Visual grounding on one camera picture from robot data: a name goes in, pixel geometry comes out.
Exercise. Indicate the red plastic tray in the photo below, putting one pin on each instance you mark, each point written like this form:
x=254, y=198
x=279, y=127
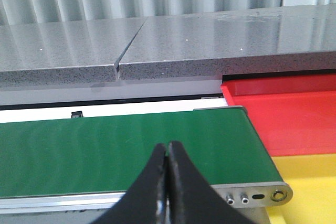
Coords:
x=293, y=115

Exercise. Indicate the grey stone slab left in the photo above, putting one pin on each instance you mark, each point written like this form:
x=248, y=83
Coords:
x=75, y=52

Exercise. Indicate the grey stone slab right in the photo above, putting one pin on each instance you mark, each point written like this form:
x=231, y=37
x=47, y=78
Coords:
x=265, y=40

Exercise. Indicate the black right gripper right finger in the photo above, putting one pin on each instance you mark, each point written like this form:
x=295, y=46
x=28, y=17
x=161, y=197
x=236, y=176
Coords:
x=192, y=199

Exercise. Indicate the green conveyor belt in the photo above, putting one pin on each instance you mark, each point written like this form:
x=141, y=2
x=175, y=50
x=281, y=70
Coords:
x=88, y=163

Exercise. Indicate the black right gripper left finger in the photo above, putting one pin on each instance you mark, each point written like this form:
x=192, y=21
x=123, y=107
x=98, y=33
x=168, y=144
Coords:
x=145, y=200

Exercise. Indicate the yellow plastic tray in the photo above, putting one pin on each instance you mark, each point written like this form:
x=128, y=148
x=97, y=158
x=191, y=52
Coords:
x=312, y=179

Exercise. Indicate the grey stone slab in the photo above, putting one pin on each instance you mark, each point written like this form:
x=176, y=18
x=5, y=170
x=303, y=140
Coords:
x=265, y=40
x=75, y=52

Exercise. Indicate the small black sensor block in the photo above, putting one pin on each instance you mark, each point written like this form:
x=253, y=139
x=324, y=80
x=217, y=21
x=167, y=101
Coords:
x=77, y=114

